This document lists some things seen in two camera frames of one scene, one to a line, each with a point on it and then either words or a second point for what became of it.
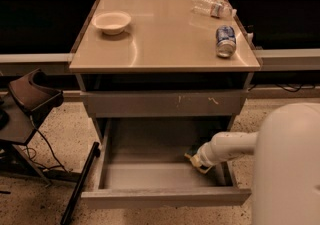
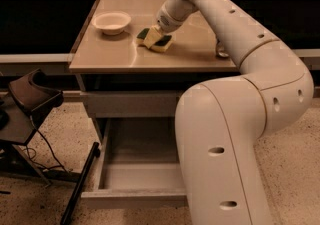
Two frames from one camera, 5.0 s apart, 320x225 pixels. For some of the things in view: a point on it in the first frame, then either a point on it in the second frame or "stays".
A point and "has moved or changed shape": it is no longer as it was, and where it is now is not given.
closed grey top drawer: [165, 103] stays
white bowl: [111, 22] stays
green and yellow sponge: [192, 150] has moved or changed shape
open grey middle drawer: [142, 163] stays
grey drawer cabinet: [164, 74] stays
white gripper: [207, 157] -> [167, 22]
